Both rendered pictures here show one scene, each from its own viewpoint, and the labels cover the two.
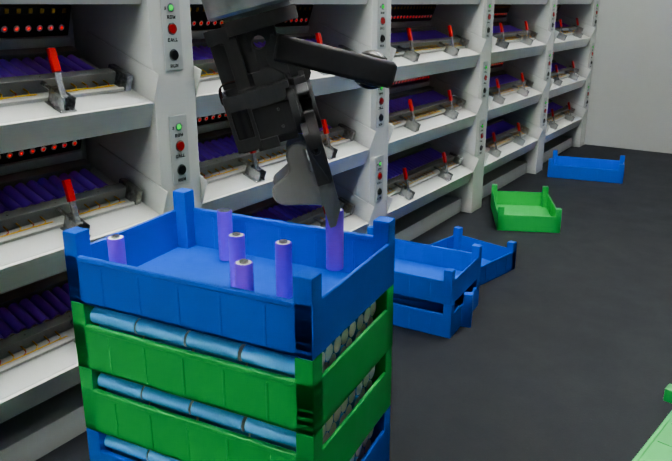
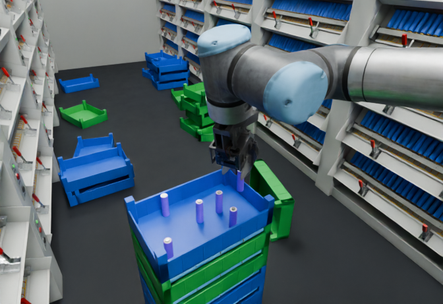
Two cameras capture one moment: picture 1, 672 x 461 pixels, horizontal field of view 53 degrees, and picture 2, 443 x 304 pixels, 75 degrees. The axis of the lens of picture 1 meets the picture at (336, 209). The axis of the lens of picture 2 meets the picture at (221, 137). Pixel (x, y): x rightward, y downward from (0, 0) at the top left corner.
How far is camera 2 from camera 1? 0.72 m
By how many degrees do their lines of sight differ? 56
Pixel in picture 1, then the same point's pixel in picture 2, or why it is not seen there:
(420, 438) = not seen: hidden behind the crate
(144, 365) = (204, 276)
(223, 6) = (242, 118)
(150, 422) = (206, 295)
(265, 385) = (255, 242)
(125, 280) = (196, 252)
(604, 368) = (188, 164)
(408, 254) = (84, 161)
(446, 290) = (128, 168)
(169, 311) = (218, 247)
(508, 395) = not seen: hidden behind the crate
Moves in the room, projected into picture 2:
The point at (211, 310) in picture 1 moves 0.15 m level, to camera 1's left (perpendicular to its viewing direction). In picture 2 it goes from (237, 233) to (201, 287)
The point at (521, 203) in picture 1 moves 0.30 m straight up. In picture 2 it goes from (75, 111) to (65, 73)
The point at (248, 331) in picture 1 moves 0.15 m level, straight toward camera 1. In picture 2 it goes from (251, 230) to (316, 249)
